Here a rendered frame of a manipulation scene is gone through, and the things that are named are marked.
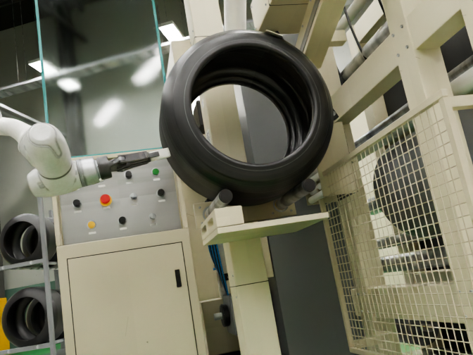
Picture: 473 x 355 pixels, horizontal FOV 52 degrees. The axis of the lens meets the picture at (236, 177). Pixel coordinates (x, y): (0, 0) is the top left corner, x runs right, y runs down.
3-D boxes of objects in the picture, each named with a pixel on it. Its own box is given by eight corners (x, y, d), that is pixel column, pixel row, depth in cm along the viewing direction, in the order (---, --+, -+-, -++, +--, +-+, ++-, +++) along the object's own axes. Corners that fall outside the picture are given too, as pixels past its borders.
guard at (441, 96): (350, 352, 189) (313, 177, 203) (354, 351, 189) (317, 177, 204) (524, 396, 103) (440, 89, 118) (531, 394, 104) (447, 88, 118)
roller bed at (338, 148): (307, 206, 210) (293, 139, 217) (338, 201, 214) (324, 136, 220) (324, 196, 192) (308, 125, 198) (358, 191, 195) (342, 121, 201)
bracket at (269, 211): (196, 229, 186) (192, 205, 188) (294, 215, 195) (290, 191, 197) (197, 229, 183) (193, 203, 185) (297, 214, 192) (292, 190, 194)
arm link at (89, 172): (78, 163, 162) (96, 159, 163) (84, 189, 160) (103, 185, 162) (74, 156, 153) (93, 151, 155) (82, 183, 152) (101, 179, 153)
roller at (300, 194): (272, 202, 192) (281, 196, 193) (279, 212, 192) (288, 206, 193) (300, 182, 159) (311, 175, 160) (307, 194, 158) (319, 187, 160)
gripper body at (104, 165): (93, 154, 155) (122, 148, 157) (96, 161, 163) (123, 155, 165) (99, 177, 153) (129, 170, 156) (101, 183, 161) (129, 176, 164)
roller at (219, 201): (203, 217, 185) (207, 206, 187) (213, 222, 186) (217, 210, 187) (216, 199, 152) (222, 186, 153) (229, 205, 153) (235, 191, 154)
